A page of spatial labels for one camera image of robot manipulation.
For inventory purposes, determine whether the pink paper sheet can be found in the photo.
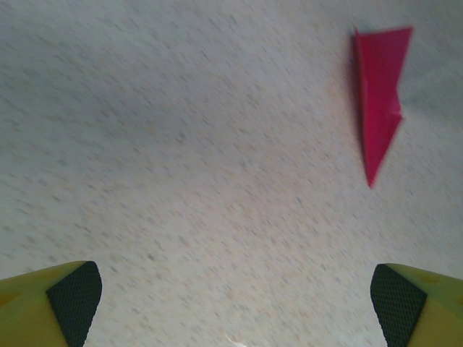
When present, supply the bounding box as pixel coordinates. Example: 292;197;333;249
351;25;415;189

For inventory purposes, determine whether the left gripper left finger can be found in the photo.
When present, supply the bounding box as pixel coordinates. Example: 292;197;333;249
0;260;103;347

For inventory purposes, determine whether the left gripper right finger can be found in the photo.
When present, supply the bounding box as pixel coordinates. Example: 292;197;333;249
370;262;463;347

